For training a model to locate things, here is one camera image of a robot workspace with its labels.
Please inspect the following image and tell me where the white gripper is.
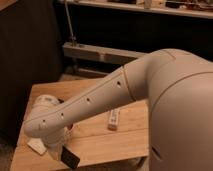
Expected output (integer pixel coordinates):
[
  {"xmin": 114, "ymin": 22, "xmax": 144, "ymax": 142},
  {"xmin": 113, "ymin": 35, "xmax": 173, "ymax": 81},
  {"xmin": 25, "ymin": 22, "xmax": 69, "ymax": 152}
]
[{"xmin": 44, "ymin": 127, "xmax": 80, "ymax": 169}]

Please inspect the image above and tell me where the white eraser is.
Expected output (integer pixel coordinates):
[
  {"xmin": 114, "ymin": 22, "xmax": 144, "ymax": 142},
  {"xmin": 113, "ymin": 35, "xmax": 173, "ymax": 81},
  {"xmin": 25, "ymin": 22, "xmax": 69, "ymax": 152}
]
[{"xmin": 108, "ymin": 108, "xmax": 120, "ymax": 130}]

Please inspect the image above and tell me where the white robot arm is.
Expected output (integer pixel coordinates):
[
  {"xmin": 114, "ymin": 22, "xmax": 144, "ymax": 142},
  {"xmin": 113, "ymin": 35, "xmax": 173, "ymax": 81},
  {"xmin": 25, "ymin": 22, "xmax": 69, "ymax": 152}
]
[{"xmin": 24, "ymin": 49, "xmax": 213, "ymax": 171}]

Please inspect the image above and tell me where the white sponge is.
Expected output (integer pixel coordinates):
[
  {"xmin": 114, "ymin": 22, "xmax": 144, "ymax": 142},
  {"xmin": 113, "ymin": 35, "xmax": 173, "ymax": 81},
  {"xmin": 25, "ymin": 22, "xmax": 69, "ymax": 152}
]
[{"xmin": 27, "ymin": 138, "xmax": 47, "ymax": 155}]

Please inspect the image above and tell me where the wooden table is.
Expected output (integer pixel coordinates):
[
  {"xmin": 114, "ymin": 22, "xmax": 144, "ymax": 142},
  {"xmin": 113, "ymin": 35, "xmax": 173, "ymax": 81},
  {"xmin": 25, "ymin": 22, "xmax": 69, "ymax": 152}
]
[{"xmin": 10, "ymin": 79, "xmax": 149, "ymax": 171}]

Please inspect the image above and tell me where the metal pole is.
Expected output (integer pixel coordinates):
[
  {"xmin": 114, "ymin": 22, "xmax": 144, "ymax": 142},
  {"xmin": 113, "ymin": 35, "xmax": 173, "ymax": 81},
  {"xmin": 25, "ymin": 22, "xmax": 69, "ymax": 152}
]
[{"xmin": 64, "ymin": 0, "xmax": 76, "ymax": 46}]

